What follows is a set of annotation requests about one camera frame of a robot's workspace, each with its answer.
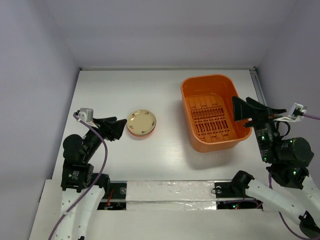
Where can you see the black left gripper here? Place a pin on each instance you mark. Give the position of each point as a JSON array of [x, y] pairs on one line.
[[109, 126]]

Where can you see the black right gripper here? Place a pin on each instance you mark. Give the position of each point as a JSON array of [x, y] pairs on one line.
[[261, 120]]

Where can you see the blue patterned plate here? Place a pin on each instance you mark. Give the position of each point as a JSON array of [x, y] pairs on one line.
[[152, 132]]

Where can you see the white plate with red marks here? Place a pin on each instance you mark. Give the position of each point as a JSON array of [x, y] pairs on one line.
[[141, 120]]

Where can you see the orange plate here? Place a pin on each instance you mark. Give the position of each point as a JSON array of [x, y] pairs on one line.
[[142, 133]]

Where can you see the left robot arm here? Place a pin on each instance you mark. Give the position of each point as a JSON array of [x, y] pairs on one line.
[[83, 182]]

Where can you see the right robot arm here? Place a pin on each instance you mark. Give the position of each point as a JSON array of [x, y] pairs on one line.
[[287, 159]]

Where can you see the orange plastic dish rack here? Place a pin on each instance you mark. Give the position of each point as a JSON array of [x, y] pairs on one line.
[[208, 109]]

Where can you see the silver taped front bar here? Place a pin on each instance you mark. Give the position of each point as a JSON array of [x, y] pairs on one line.
[[170, 196]]

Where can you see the aluminium side rail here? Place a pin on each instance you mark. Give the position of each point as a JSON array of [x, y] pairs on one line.
[[257, 86]]

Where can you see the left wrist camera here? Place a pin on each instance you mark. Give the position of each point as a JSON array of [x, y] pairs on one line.
[[86, 115]]

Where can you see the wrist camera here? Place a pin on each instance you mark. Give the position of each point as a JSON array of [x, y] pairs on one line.
[[295, 114], [86, 115]]

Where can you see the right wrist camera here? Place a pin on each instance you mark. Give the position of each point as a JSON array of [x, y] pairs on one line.
[[295, 114]]

